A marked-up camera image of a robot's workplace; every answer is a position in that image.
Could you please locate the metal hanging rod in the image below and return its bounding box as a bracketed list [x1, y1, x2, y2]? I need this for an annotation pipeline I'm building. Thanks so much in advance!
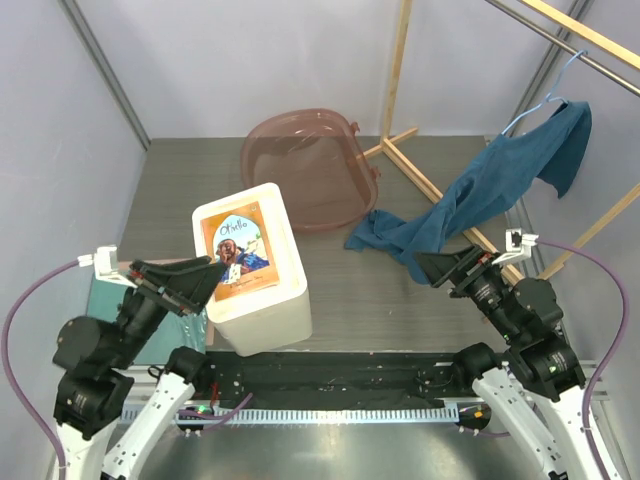
[486, 0, 639, 97]

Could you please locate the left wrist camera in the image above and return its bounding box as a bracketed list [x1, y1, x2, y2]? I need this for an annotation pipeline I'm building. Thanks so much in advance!
[77, 245, 129, 285]

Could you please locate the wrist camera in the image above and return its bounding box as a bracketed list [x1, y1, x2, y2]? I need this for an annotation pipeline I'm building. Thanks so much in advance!
[77, 245, 129, 285]
[492, 228, 539, 265]

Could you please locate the pink translucent plastic tub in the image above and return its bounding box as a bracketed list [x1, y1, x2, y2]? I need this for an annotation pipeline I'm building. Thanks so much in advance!
[240, 108, 379, 233]

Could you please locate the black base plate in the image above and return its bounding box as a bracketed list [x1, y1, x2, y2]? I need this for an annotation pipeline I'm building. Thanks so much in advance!
[166, 351, 476, 411]

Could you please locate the teal cutting mat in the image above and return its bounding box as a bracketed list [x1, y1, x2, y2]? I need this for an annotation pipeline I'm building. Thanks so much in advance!
[87, 280, 207, 366]

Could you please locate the white slotted cable duct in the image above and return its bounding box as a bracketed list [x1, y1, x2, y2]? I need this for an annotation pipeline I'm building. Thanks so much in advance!
[120, 403, 459, 426]

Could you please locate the Othello book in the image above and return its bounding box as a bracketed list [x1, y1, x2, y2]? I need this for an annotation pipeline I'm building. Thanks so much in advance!
[200, 201, 280, 301]

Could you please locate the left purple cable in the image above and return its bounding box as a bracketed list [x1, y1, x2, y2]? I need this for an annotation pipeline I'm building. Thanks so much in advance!
[2, 261, 84, 480]

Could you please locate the blue t shirt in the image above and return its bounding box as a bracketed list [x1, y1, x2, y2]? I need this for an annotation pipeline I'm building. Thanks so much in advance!
[345, 102, 592, 285]

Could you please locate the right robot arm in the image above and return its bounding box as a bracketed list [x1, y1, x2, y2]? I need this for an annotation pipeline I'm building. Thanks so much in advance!
[414, 231, 621, 479]

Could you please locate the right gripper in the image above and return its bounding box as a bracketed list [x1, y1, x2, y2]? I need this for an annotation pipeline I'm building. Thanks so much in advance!
[413, 240, 521, 340]

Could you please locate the wooden clothes rack frame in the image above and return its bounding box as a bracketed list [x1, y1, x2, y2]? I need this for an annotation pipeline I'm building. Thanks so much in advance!
[360, 0, 640, 289]

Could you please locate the white styrofoam box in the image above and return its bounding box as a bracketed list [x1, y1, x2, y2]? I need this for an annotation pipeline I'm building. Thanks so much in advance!
[192, 183, 313, 356]

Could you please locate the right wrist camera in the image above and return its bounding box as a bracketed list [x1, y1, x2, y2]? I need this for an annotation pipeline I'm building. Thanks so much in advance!
[492, 228, 539, 265]

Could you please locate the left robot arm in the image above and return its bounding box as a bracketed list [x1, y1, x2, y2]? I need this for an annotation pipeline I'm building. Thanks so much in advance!
[53, 256, 227, 479]

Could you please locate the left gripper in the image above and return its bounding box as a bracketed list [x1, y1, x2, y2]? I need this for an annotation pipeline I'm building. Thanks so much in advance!
[109, 254, 228, 367]

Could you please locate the light blue wire hanger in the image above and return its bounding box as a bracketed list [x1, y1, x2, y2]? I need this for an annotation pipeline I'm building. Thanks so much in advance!
[501, 47, 589, 137]

